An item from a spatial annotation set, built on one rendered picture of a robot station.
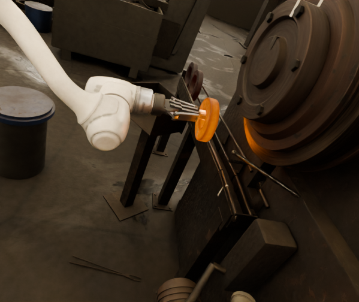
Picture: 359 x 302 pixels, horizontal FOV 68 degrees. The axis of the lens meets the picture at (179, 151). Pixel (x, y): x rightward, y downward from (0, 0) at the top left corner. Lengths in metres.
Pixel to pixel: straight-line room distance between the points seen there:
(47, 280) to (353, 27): 1.34
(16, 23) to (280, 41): 0.63
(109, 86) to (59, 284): 0.89
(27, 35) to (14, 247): 0.97
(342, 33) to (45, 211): 1.44
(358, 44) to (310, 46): 0.08
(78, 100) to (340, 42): 0.59
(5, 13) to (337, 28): 0.75
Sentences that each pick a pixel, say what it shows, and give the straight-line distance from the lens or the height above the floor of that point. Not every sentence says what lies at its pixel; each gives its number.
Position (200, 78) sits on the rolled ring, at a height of 0.75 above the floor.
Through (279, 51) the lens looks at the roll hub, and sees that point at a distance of 0.65.
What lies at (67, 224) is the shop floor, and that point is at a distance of 1.53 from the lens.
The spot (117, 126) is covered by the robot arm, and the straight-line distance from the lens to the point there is 0.71.
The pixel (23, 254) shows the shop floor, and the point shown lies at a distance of 1.45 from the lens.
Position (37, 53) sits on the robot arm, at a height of 0.94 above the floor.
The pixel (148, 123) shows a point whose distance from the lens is 1.25.
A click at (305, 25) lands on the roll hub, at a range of 0.63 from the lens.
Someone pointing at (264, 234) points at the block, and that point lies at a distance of 0.70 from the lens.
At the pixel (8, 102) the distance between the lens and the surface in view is 1.55.
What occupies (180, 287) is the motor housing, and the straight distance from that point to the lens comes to 0.84.
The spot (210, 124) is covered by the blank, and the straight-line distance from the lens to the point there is 0.89.
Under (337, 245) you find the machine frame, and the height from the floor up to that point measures 0.87.
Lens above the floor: 1.24
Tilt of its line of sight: 34 degrees down
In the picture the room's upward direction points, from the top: 23 degrees clockwise
